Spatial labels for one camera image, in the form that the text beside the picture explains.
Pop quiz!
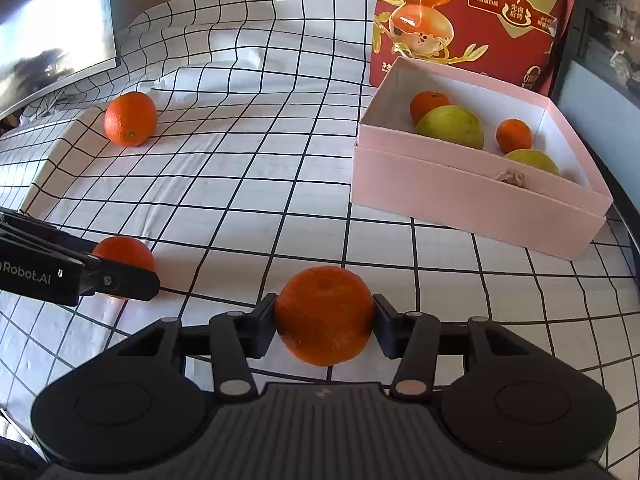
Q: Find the small orange tangerine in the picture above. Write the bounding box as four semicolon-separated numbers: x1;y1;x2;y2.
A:
91;235;156;272

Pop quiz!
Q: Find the large orange tangerine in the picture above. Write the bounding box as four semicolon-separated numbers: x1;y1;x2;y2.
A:
274;266;374;366

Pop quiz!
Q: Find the far orange tangerine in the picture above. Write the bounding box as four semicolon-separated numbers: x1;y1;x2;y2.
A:
104;91;157;148

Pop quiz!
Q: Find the white black grid tablecloth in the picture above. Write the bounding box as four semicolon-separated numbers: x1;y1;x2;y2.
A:
1;0;639;479

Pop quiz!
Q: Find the small green pear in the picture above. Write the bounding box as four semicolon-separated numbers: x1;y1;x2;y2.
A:
504;148;560;176

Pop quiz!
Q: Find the large green pear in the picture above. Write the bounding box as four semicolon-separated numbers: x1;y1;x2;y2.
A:
414;105;485;150

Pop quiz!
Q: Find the orange tangerine in box right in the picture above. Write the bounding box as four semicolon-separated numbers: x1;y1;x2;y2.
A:
496;118;533;154

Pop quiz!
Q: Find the orange tangerine in box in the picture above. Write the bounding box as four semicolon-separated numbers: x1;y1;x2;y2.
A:
496;118;533;154
409;91;450;125

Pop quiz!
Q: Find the dark screen monitor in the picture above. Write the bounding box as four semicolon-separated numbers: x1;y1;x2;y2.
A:
0;0;116;117

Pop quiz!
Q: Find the orange tangerine in box back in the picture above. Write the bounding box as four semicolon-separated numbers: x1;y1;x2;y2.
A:
409;91;450;125

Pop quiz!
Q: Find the red snack bag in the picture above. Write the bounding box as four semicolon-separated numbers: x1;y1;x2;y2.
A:
370;0;575;94

